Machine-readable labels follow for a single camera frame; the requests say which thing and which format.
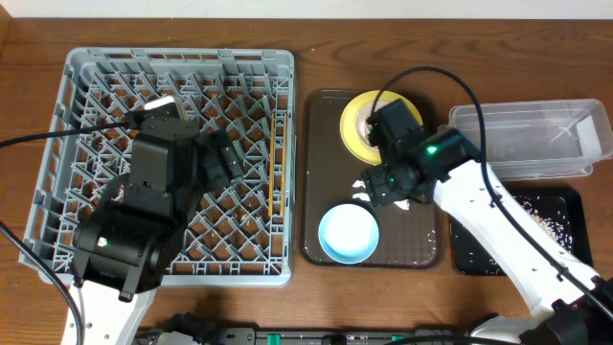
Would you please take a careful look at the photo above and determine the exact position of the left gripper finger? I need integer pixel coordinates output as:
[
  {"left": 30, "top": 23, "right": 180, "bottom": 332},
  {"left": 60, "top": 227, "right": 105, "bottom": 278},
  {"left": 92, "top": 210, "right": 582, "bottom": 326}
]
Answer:
[
  {"left": 211, "top": 130, "right": 244, "bottom": 180},
  {"left": 197, "top": 143, "right": 231, "bottom": 191}
]

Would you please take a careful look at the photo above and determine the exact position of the white tissue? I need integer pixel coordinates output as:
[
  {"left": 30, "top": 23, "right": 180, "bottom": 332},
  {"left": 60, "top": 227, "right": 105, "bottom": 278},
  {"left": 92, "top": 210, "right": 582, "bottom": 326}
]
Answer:
[{"left": 352, "top": 179, "right": 410, "bottom": 211}]

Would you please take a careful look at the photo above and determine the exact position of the dark brown serving tray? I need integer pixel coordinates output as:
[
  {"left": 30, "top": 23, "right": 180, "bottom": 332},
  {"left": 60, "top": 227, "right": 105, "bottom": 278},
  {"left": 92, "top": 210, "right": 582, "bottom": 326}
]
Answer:
[{"left": 300, "top": 90, "right": 444, "bottom": 269}]

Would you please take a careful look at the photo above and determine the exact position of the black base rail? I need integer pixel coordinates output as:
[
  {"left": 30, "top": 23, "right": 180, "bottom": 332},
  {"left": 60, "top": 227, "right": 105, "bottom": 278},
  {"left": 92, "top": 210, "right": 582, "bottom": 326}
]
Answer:
[{"left": 133, "top": 326, "right": 480, "bottom": 345}]

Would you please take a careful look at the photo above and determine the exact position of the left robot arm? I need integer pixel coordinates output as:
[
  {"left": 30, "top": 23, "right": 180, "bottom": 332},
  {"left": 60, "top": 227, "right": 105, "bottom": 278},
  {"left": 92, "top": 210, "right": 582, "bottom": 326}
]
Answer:
[{"left": 62, "top": 96, "right": 244, "bottom": 344}]

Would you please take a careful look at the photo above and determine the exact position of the leftover rice pile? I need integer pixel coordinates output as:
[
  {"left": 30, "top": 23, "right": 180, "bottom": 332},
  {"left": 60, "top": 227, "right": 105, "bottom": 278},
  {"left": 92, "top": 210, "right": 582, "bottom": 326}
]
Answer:
[{"left": 451, "top": 195, "right": 576, "bottom": 276}]

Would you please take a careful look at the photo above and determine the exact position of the black plastic tray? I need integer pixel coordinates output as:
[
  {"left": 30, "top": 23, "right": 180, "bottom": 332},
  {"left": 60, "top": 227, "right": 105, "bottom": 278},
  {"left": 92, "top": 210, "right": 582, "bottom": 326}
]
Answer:
[{"left": 450, "top": 183, "right": 593, "bottom": 276}]

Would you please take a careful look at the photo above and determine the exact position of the pink small plate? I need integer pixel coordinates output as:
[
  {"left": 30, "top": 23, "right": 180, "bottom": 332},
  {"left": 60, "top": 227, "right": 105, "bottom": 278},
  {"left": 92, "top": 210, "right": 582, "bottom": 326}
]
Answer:
[{"left": 354, "top": 103, "right": 377, "bottom": 150}]

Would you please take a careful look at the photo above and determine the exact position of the grey plastic dishwasher rack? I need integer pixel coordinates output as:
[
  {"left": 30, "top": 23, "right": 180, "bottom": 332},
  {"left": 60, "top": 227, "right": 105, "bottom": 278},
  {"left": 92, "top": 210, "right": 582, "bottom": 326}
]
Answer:
[{"left": 24, "top": 47, "right": 296, "bottom": 287}]

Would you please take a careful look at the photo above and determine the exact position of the clear plastic bin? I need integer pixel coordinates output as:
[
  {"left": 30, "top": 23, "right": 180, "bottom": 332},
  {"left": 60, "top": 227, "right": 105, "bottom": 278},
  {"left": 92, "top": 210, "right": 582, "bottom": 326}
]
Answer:
[{"left": 438, "top": 98, "right": 613, "bottom": 182}]

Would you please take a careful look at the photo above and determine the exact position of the light blue bowl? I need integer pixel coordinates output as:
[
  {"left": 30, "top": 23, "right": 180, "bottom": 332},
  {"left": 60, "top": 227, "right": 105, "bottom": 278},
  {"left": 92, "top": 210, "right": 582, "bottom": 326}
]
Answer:
[{"left": 317, "top": 203, "right": 379, "bottom": 265}]

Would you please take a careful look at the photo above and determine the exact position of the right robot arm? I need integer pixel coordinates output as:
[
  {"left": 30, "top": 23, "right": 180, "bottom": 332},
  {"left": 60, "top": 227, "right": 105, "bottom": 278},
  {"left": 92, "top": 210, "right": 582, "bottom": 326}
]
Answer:
[{"left": 362, "top": 100, "right": 612, "bottom": 344}]

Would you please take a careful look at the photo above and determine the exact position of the yellow plate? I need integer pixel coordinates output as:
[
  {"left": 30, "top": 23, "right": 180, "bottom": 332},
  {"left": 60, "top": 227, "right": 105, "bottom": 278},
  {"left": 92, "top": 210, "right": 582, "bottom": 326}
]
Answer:
[{"left": 340, "top": 90, "right": 423, "bottom": 166}]

